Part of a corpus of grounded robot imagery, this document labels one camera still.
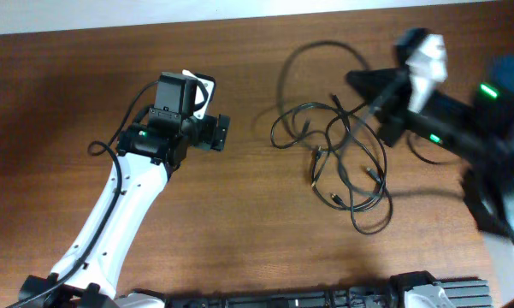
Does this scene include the black USB cable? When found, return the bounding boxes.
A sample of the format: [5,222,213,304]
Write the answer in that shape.
[269,40,394,236]

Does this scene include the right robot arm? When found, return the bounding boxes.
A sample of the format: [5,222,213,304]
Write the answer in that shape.
[346,28,514,303]

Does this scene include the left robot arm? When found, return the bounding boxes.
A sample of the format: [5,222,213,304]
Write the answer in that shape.
[16,70,230,307]

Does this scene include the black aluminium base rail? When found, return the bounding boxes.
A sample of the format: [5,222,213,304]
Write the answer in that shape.
[115,271,493,308]

